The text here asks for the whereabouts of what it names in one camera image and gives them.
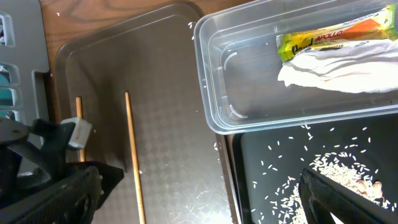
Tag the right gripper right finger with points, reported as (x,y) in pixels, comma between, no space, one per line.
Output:
(322,199)

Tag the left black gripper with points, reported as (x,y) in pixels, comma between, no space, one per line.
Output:
(45,145)

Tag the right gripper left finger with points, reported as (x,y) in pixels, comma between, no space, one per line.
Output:
(72,200)

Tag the light blue bowl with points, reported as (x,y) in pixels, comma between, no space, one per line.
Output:
(7,99)

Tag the white napkin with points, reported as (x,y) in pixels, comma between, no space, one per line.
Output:
(356,66)

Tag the yellow green snack wrapper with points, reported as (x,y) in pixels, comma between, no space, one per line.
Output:
(377,25)

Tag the pile of rice waste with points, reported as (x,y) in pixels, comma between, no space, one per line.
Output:
(335,180)

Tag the black rectangular tray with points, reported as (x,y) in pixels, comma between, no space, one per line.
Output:
(280,155)

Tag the dark brown serving tray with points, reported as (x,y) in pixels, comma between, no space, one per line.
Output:
(149,59)

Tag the grey plastic dish rack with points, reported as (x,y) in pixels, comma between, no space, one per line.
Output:
(24,56)

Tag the clear plastic bin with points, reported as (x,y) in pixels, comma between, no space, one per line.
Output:
(238,65)

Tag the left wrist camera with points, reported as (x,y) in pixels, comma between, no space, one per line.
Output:
(80,134)

